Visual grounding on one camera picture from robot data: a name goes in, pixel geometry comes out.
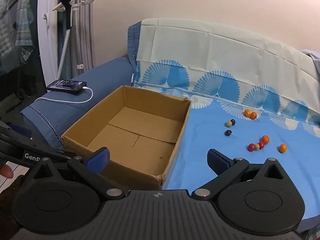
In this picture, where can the brown cardboard box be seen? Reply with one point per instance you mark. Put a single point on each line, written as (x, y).
(140, 140)

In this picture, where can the orange kumquat with stem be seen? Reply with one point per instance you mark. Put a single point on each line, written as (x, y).
(253, 115)

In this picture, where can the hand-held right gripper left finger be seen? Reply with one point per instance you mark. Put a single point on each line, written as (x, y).
(98, 159)

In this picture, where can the grey curtain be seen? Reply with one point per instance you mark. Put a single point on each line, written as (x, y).
(83, 35)

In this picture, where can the blue fan print sheet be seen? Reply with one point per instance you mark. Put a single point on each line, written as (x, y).
(212, 55)

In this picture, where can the white wall clip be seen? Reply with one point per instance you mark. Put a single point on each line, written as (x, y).
(80, 66)

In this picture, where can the red cherry tomato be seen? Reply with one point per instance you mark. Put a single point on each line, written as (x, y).
(251, 147)
(261, 145)

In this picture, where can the person's left hand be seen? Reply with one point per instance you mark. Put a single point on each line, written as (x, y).
(6, 172)

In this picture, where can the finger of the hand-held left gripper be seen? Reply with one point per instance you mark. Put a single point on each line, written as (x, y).
(65, 154)

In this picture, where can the pale printed cloth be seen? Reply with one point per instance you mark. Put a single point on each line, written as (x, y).
(313, 60)

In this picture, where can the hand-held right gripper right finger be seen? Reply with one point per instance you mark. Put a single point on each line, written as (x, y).
(220, 161)

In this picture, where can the black smartphone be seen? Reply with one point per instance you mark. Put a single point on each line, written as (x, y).
(67, 86)

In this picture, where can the hanging plaid shirt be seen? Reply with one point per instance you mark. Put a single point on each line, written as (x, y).
(25, 25)

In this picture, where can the tan longan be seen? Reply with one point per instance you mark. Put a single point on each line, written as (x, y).
(228, 124)
(257, 147)

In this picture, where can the white door frame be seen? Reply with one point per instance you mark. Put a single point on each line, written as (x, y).
(48, 42)

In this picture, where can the dark cherry with stem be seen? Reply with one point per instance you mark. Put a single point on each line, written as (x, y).
(227, 133)

